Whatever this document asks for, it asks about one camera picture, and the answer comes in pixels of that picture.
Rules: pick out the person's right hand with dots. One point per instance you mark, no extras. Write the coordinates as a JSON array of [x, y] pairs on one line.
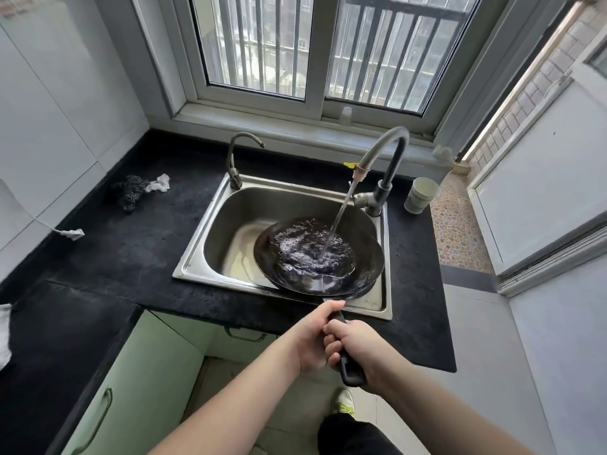
[[372, 357]]

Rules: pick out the person's left hand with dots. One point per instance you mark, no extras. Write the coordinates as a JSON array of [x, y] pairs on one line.
[[310, 341]]

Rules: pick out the black wok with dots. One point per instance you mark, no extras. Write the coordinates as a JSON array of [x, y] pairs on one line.
[[370, 270]]

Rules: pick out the large steel faucet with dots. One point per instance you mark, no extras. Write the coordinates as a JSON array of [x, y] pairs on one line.
[[384, 142]]

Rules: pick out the person's left forearm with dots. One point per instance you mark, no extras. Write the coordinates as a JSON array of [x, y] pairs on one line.
[[227, 412]]

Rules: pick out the person's right forearm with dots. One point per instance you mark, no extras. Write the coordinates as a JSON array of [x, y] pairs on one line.
[[450, 417]]

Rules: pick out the person's right white shoe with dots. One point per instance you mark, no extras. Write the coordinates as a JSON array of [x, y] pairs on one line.
[[344, 402]]

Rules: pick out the person's black clothing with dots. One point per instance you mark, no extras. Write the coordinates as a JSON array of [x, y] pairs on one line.
[[355, 438]]

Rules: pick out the green sink cabinet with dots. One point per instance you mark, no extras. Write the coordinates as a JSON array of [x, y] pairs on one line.
[[199, 329]]

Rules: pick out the stainless steel sink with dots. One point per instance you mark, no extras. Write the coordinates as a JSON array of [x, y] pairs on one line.
[[227, 241]]

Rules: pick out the white paper cup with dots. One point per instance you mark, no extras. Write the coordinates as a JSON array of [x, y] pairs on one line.
[[419, 198]]

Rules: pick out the thin dark gooseneck faucet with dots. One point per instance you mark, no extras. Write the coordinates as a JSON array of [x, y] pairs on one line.
[[232, 170]]

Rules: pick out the crumpled white cloth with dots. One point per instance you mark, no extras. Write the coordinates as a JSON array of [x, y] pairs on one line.
[[159, 184]]

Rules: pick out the small clear bottle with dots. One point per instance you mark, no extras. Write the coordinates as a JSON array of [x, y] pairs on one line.
[[345, 118]]

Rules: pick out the dark steel wool scrubber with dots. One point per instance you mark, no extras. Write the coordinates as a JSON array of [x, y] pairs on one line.
[[130, 191]]

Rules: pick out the row of metal window bars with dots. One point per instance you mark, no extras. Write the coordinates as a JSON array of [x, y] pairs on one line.
[[263, 42]]

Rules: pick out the grey towel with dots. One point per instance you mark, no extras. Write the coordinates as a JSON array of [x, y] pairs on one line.
[[4, 336]]

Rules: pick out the white sliding door frame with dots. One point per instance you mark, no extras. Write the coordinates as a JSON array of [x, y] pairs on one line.
[[545, 194]]

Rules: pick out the white window frame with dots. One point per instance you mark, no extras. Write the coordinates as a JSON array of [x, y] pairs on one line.
[[321, 52]]

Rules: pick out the dark balcony window frame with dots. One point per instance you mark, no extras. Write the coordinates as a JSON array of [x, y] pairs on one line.
[[598, 61]]

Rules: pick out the colourful wall poster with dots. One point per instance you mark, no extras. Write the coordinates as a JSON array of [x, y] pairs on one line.
[[19, 7]]

